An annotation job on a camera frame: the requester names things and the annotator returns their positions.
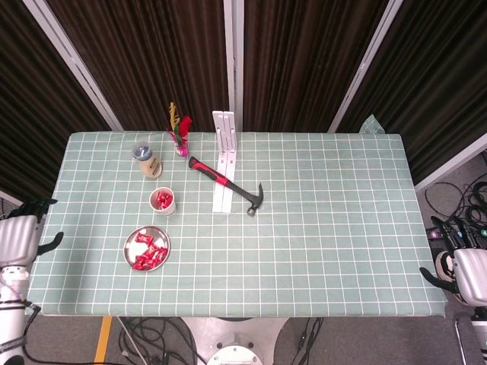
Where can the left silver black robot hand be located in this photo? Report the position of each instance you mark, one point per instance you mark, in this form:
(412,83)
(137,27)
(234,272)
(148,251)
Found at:
(17,239)

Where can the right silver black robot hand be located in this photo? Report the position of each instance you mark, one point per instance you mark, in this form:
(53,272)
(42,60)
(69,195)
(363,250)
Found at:
(473,277)

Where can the red candy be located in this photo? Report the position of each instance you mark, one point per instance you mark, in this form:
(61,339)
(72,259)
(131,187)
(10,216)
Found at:
(163,206)
(164,197)
(144,238)
(141,263)
(160,254)

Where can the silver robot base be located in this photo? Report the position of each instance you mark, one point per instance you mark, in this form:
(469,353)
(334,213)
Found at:
(232,342)

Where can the black box with numbered lights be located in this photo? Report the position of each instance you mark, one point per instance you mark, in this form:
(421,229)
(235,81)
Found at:
(483,233)

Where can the round metal plate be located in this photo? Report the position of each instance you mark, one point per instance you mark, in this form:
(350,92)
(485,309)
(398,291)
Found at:
(131,251)

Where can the dark brown pleated curtain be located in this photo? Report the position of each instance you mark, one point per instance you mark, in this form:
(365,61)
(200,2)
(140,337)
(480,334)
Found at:
(304,57)
(437,76)
(23,114)
(152,57)

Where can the yellow floor tape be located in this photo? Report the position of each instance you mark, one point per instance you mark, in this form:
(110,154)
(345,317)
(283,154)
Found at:
(102,342)

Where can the beige dressing bottle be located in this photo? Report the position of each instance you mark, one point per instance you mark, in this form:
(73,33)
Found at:
(150,165)

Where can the white paper cup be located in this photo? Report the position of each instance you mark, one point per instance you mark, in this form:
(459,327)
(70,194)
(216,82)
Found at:
(171,210)

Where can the green checked tablecloth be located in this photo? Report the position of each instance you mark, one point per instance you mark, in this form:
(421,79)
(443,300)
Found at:
(304,228)

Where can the colourful feather shuttlecock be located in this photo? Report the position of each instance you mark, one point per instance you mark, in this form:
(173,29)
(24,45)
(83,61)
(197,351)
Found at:
(182,150)

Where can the red black claw hammer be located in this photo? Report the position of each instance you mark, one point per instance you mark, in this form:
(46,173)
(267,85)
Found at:
(213,175)

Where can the white folding stand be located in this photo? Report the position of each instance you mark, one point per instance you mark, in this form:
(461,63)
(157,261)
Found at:
(222,199)

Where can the white metal frame rail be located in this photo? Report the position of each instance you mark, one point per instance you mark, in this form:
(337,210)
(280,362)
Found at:
(9,197)
(452,163)

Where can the white metal frame post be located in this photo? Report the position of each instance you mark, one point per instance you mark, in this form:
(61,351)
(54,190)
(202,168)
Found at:
(233,57)
(367,61)
(72,61)

